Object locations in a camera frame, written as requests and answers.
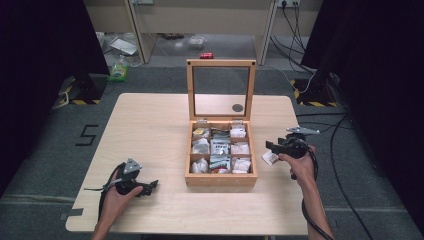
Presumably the black curtain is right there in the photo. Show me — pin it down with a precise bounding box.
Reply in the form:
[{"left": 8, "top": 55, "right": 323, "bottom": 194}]
[
  {"left": 0, "top": 0, "right": 110, "bottom": 198},
  {"left": 300, "top": 0, "right": 424, "bottom": 231}
]

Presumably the wooden box with glass lid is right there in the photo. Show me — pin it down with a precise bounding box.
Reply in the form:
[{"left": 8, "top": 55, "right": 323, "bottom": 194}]
[{"left": 184, "top": 58, "right": 259, "bottom": 188}]

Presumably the beige wooden desk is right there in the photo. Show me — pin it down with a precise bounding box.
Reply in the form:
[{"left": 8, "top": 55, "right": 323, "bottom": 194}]
[{"left": 82, "top": 0, "right": 279, "bottom": 66}]

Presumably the white floor cable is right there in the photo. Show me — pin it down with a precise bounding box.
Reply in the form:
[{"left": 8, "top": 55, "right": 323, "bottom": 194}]
[{"left": 266, "top": 64, "right": 317, "bottom": 95}]

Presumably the person's left hand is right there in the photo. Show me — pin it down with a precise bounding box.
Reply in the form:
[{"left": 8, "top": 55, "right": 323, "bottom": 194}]
[{"left": 103, "top": 169, "right": 144, "bottom": 219}]

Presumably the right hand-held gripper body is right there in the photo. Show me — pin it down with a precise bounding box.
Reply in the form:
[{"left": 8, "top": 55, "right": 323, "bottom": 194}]
[{"left": 282, "top": 125, "right": 320, "bottom": 159}]

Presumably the group of assorted tea packets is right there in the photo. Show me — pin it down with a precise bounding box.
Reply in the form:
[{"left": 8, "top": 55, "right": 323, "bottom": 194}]
[{"left": 191, "top": 122, "right": 253, "bottom": 175}]

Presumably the bundle of black wall cables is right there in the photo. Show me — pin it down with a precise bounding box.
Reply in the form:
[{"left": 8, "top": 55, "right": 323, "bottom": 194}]
[{"left": 269, "top": 1, "right": 316, "bottom": 75}]

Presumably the left hand-held gripper black cable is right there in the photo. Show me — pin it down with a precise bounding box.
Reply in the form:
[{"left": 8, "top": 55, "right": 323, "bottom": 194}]
[{"left": 83, "top": 163, "right": 126, "bottom": 223}]

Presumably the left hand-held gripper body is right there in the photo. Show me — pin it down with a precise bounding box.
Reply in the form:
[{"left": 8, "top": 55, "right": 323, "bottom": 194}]
[{"left": 114, "top": 158, "right": 149, "bottom": 196}]

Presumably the black stand base striped edge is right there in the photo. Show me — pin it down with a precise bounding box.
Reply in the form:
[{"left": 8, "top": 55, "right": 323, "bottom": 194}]
[
  {"left": 289, "top": 78, "right": 338, "bottom": 108},
  {"left": 58, "top": 74, "right": 108, "bottom": 106}
]

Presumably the clear plastic container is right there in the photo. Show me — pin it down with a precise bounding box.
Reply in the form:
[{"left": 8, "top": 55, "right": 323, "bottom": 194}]
[{"left": 188, "top": 35, "right": 207, "bottom": 49}]

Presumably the white labelled tea packet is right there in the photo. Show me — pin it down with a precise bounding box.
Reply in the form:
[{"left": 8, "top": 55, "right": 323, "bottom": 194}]
[{"left": 261, "top": 150, "right": 280, "bottom": 167}]

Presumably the long black floor cable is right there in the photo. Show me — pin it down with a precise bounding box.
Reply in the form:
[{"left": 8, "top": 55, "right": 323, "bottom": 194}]
[{"left": 329, "top": 113, "right": 375, "bottom": 240}]

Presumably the green plastic bottle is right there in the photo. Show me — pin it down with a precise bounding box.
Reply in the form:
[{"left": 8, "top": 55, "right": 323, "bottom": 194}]
[{"left": 107, "top": 54, "right": 130, "bottom": 83}]

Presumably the thin black floor cable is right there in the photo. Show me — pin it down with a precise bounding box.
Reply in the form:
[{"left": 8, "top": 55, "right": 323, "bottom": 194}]
[{"left": 295, "top": 112, "right": 354, "bottom": 138}]

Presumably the person's right hand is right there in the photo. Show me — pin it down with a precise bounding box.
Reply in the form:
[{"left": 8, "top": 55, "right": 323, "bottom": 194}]
[{"left": 278, "top": 145, "right": 318, "bottom": 189}]

